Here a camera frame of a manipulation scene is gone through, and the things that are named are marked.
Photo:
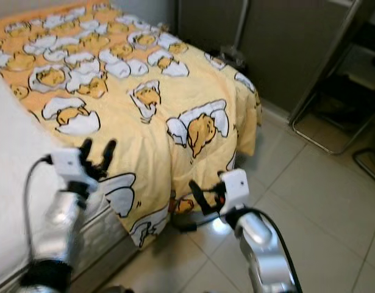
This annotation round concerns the yellow egg print blanket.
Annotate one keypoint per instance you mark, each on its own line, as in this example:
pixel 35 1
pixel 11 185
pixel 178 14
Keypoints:
pixel 138 91

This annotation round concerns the dark grey wardrobe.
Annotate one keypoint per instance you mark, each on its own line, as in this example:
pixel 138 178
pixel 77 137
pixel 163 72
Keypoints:
pixel 272 49

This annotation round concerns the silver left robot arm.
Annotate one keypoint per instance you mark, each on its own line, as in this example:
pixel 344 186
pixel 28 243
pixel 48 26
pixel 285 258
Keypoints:
pixel 65 226

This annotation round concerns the white quilted mattress pad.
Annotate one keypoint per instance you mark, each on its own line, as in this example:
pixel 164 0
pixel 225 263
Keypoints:
pixel 16 183

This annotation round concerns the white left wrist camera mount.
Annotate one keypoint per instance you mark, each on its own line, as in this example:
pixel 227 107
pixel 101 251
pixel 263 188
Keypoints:
pixel 74 163

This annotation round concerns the dark metal tube frame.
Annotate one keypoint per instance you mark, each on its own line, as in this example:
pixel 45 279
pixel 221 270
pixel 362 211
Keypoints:
pixel 358 163

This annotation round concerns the grey metal frame rack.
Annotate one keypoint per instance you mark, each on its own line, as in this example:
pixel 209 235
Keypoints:
pixel 352 91

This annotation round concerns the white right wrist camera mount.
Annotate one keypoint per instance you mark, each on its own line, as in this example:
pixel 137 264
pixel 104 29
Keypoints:
pixel 234 189

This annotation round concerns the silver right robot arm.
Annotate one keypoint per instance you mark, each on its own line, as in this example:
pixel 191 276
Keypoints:
pixel 263 250

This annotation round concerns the grey metal floor stand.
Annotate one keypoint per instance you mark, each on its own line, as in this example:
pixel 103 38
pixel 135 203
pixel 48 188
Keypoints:
pixel 241 24

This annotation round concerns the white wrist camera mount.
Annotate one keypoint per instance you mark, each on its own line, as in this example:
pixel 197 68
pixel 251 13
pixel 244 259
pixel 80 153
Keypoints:
pixel 74 163
pixel 234 189

